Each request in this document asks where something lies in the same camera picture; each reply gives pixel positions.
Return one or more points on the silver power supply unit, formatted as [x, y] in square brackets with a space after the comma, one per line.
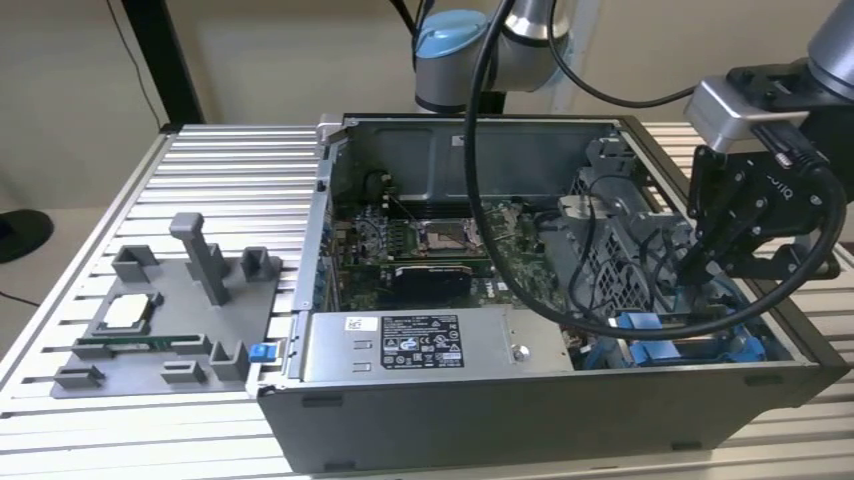
[467, 345]

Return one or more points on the blue disk carrier in bay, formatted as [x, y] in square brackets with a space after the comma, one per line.
[654, 353]

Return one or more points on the black installed RAM sticks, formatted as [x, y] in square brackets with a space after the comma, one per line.
[434, 204]

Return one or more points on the green RAM stick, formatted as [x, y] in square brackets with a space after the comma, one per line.
[147, 343]

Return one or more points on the black round stand base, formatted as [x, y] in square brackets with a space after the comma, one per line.
[23, 235]

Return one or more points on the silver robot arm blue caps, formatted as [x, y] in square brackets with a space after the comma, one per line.
[461, 75]

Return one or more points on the grey parts rack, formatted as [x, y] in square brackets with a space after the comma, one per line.
[174, 300]

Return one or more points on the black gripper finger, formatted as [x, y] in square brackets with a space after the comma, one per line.
[794, 262]
[708, 185]

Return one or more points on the black vertical post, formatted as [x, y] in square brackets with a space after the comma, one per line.
[163, 60]

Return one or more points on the grey perforated disk bay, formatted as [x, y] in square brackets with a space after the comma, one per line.
[621, 260]

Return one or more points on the green motherboard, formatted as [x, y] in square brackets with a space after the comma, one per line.
[527, 270]

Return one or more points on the CPU socket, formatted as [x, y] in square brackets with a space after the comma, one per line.
[446, 235]

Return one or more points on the silver CPU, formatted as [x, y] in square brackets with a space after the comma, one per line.
[128, 311]

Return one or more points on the blue case latch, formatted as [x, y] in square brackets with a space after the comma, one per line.
[262, 352]

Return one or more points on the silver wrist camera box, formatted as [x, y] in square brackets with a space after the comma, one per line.
[730, 120]

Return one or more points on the dark grey PC case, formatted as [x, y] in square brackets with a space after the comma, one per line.
[467, 425]

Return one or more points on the hard disk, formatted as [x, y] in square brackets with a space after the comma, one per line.
[637, 320]

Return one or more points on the black graphics card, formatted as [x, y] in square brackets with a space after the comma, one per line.
[430, 285]

